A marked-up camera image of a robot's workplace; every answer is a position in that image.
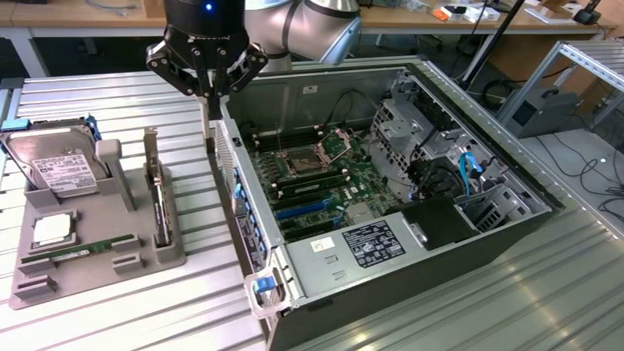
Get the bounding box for aluminium profile frame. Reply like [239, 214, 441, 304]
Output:
[495, 39, 624, 131]

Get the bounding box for grey network cable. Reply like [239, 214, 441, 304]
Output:
[85, 0, 140, 16]

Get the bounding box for blue expansion slot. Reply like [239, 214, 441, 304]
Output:
[275, 199, 333, 220]

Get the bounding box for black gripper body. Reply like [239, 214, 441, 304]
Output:
[163, 0, 251, 69]

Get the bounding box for black floor cable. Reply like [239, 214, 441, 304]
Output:
[549, 135, 624, 220]

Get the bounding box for grey parts rack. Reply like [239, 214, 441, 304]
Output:
[8, 138, 189, 311]

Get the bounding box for black open PC case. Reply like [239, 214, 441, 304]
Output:
[200, 54, 567, 351]

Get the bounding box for silver hard disk drive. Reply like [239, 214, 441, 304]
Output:
[1, 126, 111, 199]

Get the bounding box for white flat box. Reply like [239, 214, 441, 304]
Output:
[524, 5, 579, 25]

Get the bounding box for black plastic shroud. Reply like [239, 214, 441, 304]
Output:
[384, 200, 481, 252]

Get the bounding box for silver disk bay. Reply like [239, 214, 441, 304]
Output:
[455, 181, 537, 234]

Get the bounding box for grey machine box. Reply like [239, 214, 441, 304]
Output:
[507, 87, 593, 139]

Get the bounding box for blue wire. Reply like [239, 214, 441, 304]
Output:
[457, 151, 484, 200]

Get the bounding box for green RAM stick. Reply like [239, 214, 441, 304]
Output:
[20, 233, 136, 263]

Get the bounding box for graphics card with black fan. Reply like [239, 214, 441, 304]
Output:
[143, 126, 172, 249]

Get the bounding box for black wire bundle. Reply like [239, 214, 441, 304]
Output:
[408, 156, 463, 201]

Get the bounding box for clear plastic case handle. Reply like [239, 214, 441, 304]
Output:
[241, 268, 289, 318]

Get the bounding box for black RAM slot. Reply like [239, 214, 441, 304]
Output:
[256, 138, 323, 154]
[252, 132, 317, 146]

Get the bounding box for grey power supply unit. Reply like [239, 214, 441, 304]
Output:
[285, 214, 429, 299]

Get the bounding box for black expansion slot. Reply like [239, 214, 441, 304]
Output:
[271, 192, 327, 212]
[281, 219, 337, 237]

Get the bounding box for silver CPU chip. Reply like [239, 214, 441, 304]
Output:
[32, 214, 75, 244]

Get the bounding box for silver drive cage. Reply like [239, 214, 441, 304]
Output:
[368, 97, 428, 180]

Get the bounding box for wooden desk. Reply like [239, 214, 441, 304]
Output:
[0, 0, 619, 78]

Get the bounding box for green motherboard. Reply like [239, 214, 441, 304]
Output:
[248, 127, 405, 244]

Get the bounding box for hard drive in blue caddy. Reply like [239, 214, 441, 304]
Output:
[0, 113, 104, 154]

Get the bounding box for black looped wire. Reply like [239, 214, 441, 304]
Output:
[328, 90, 377, 127]

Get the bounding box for black tripod pole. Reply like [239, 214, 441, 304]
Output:
[460, 0, 528, 84]

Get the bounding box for black camera stand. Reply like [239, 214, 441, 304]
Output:
[572, 0, 604, 26]

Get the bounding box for CPU socket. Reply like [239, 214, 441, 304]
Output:
[285, 146, 337, 176]

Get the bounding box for dark RAM stick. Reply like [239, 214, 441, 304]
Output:
[277, 174, 351, 198]

